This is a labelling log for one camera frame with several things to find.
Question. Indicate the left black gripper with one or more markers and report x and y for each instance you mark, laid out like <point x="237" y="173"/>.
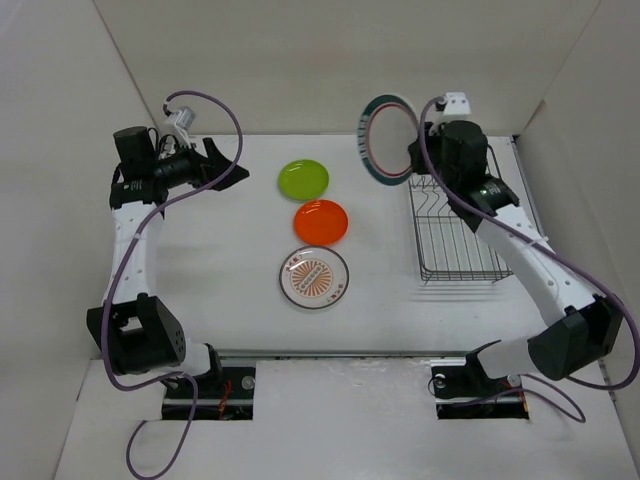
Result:
<point x="206" y="173"/>

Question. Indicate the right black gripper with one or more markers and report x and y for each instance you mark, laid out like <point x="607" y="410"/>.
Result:
<point x="415" y="154"/>

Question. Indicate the green rimmed white plate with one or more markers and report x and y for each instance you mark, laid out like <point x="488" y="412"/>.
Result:
<point x="386" y="128"/>

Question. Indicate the orange sunburst patterned plate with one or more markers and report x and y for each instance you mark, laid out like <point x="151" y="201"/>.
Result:
<point x="314" y="277"/>

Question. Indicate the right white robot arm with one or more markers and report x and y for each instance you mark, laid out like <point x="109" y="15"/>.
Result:
<point x="582" y="318"/>

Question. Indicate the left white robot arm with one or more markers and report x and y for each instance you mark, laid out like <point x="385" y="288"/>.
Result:
<point x="133" y="328"/>

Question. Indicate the lime green plate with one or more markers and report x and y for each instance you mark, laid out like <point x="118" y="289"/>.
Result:
<point x="303" y="180"/>

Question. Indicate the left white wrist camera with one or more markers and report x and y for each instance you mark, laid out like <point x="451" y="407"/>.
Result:
<point x="178" y="124"/>

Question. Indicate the black wire dish rack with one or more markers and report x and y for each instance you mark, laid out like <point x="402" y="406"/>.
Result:
<point x="447" y="249"/>

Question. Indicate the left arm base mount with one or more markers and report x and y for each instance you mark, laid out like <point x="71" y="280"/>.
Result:
<point x="232" y="399"/>

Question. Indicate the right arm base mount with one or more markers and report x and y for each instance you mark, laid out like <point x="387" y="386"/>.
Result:
<point x="461" y="394"/>

